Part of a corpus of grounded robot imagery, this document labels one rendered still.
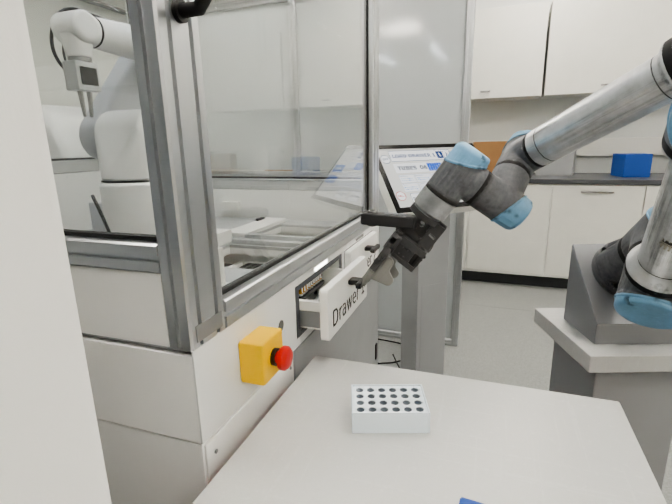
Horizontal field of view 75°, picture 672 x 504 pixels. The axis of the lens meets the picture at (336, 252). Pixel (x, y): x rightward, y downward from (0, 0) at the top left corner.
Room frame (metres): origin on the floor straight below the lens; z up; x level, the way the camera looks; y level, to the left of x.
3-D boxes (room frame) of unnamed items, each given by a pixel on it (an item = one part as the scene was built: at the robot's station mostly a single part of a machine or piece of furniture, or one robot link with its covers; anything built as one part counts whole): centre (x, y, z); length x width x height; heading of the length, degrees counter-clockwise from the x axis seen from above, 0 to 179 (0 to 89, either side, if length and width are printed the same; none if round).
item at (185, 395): (1.18, 0.47, 0.87); 1.02 x 0.95 x 0.14; 160
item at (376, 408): (0.65, -0.08, 0.78); 0.12 x 0.08 x 0.04; 88
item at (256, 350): (0.66, 0.12, 0.88); 0.07 x 0.05 x 0.07; 160
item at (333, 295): (0.96, -0.02, 0.87); 0.29 x 0.02 x 0.11; 160
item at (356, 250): (1.27, -0.08, 0.87); 0.29 x 0.02 x 0.11; 160
